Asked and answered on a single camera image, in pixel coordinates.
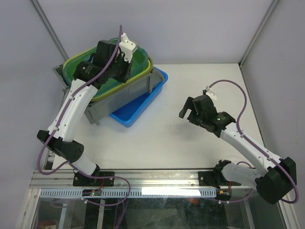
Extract olive green slotted basket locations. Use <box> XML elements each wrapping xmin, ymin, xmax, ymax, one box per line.
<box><xmin>91</xmin><ymin>57</ymin><xmax>153</xmax><ymax>103</ymax></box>

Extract teal transparent container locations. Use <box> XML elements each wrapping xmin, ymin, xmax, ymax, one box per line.
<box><xmin>62</xmin><ymin>38</ymin><xmax>150</xmax><ymax>88</ymax></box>

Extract lime green container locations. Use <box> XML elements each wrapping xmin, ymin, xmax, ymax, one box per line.
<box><xmin>62</xmin><ymin>47</ymin><xmax>149</xmax><ymax>98</ymax></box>

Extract large grey crate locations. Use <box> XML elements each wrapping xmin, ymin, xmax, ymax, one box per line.
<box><xmin>49</xmin><ymin>69</ymin><xmax>162</xmax><ymax>130</ymax></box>

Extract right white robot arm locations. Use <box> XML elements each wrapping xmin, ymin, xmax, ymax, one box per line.
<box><xmin>179</xmin><ymin>95</ymin><xmax>297</xmax><ymax>204</ymax></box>

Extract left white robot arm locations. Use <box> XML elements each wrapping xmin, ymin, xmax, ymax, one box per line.
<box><xmin>37</xmin><ymin>41</ymin><xmax>137</xmax><ymax>186</ymax></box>

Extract blue plastic tray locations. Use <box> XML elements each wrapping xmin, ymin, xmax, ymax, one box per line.
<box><xmin>109</xmin><ymin>67</ymin><xmax>168</xmax><ymax>127</ymax></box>

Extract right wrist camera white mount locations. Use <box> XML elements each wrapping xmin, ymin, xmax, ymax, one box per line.
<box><xmin>203</xmin><ymin>86</ymin><xmax>217</xmax><ymax>101</ymax></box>

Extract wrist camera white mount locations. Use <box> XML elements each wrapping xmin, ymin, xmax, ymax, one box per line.
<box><xmin>203</xmin><ymin>86</ymin><xmax>217</xmax><ymax>101</ymax></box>
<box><xmin>119</xmin><ymin>33</ymin><xmax>138</xmax><ymax>63</ymax></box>

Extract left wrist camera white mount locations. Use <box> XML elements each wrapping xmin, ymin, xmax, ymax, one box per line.
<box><xmin>119</xmin><ymin>33</ymin><xmax>138</xmax><ymax>63</ymax></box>

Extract white slotted cable duct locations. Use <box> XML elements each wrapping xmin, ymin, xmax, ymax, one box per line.
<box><xmin>41</xmin><ymin>187</ymin><xmax>216</xmax><ymax>198</ymax></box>

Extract left aluminium frame post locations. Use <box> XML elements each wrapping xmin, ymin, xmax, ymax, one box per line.
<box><xmin>29</xmin><ymin>0</ymin><xmax>69</xmax><ymax>65</ymax></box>

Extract aluminium frame post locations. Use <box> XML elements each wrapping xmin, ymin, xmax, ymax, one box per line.
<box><xmin>238</xmin><ymin>0</ymin><xmax>280</xmax><ymax>69</ymax></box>
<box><xmin>29</xmin><ymin>0</ymin><xmax>69</xmax><ymax>65</ymax></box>

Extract right aluminium frame post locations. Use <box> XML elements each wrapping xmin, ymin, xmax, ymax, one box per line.
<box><xmin>238</xmin><ymin>0</ymin><xmax>280</xmax><ymax>69</ymax></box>

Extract aluminium mounting rail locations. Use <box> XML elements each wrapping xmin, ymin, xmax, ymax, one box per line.
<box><xmin>30</xmin><ymin>168</ymin><xmax>258</xmax><ymax>191</ymax></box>

